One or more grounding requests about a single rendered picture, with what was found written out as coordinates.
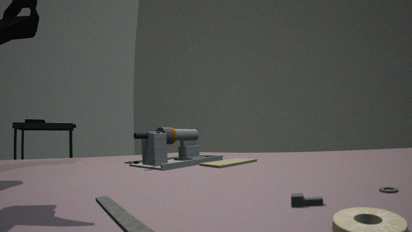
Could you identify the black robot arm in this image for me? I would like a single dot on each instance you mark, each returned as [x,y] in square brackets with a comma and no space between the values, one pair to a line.
[19,27]

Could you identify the grey flat bar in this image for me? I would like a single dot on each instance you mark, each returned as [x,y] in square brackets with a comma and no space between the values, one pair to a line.
[121,217]

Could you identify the tan flat plate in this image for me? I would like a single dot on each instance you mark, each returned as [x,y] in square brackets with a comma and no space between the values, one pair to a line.
[227,163]

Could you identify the beige flat ring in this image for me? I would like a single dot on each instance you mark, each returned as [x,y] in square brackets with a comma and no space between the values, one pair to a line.
[364,219]

